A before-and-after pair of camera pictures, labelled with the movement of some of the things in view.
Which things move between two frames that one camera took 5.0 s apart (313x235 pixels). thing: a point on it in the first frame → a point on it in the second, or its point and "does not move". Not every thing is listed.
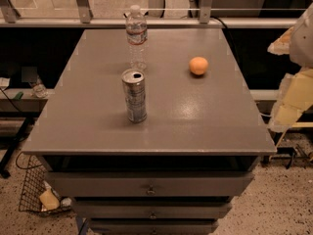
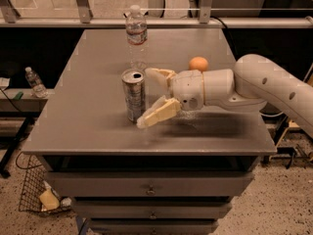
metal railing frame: (10, 19) does not move
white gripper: (303, 44) → (188, 89)
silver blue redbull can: (133, 81) does not move
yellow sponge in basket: (49, 200) does not move
